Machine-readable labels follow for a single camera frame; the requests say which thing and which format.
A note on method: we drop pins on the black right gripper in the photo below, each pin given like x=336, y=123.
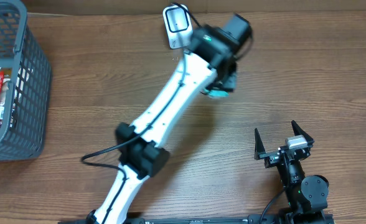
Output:
x=282, y=154

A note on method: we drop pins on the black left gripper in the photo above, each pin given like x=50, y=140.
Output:
x=225, y=82

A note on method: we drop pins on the teal snack packet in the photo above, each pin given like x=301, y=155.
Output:
x=215, y=94

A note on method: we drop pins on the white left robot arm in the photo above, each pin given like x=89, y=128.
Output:
x=209, y=66

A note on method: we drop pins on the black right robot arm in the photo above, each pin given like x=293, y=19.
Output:
x=306, y=195

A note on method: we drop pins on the white barcode scanner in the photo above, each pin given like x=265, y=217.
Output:
x=178, y=26

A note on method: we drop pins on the grey plastic mesh basket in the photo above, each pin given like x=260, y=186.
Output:
x=22, y=131

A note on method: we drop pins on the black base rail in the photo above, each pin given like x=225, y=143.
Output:
x=251, y=219

